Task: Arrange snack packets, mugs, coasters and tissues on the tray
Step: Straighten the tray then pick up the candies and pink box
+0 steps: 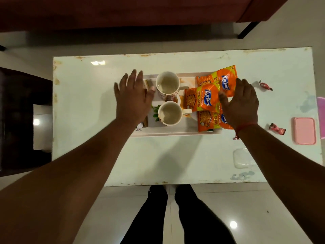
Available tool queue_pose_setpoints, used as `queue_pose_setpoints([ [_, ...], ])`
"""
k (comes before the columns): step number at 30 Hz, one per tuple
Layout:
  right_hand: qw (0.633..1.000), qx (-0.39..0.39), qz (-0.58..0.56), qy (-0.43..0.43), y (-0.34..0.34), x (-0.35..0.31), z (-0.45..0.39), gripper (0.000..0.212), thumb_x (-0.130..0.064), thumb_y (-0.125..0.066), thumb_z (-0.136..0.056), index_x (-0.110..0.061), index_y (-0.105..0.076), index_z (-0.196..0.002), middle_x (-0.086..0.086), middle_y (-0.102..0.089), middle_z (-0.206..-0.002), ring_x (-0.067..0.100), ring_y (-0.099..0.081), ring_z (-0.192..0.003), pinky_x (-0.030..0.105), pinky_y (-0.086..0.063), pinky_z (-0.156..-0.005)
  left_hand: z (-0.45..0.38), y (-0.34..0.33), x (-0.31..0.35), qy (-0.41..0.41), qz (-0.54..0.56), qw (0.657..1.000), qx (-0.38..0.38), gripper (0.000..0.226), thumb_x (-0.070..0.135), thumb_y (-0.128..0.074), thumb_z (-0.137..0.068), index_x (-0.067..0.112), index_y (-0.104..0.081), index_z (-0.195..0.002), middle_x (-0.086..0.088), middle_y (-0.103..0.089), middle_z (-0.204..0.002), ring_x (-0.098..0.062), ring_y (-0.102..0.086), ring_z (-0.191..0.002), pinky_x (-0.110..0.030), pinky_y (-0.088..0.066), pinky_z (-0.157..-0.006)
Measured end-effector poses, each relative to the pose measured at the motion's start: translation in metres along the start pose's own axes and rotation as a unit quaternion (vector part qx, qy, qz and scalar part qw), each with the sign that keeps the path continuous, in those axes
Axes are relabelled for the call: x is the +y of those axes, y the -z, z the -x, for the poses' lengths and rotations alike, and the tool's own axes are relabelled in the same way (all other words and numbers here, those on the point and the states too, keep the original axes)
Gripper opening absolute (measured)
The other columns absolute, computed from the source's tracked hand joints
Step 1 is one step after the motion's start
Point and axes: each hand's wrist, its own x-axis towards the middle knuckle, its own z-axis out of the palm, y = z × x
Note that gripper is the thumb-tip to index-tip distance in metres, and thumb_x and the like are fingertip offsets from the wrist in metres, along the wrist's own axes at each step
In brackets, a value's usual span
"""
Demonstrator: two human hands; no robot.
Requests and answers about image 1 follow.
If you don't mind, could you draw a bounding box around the person's left hand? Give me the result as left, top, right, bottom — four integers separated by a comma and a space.
114, 69, 156, 126

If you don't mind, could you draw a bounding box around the person's right hand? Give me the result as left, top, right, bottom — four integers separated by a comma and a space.
218, 78, 259, 130

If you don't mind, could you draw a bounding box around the person's left forearm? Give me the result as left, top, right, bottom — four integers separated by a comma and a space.
0, 119, 139, 244

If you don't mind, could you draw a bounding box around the person's right forearm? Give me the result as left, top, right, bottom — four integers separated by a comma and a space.
237, 124, 325, 244

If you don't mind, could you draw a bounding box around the white floral cup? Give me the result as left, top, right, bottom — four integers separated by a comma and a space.
158, 101, 192, 126
155, 71, 190, 101

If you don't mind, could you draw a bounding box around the orange snack packet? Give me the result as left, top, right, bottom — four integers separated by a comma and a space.
196, 65, 238, 97
184, 83, 221, 112
197, 109, 234, 133

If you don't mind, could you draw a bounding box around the red thread wristband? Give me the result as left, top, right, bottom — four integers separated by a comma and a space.
233, 121, 258, 140

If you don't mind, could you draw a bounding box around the white serving tray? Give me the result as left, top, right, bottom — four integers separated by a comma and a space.
131, 72, 223, 138

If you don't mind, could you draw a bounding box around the clear plastic lid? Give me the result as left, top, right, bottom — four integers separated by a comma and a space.
233, 148, 257, 169

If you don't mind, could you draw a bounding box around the dark red sofa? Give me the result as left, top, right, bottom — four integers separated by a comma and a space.
0, 0, 291, 33

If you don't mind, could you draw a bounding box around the black sofa leg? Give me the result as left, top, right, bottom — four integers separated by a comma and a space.
237, 21, 261, 39

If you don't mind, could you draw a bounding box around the pink rectangular box lid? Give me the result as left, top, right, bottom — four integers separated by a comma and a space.
292, 117, 317, 145

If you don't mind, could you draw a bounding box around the pink plastic container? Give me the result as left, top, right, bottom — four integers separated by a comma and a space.
316, 97, 325, 140

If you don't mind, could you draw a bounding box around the person's right leg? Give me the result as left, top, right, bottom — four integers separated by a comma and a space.
174, 185, 237, 244

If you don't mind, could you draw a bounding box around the person's leg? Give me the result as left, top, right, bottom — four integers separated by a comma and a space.
120, 185, 169, 244
174, 185, 237, 244

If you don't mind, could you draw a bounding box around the person's left leg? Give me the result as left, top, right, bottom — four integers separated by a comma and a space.
120, 185, 169, 244

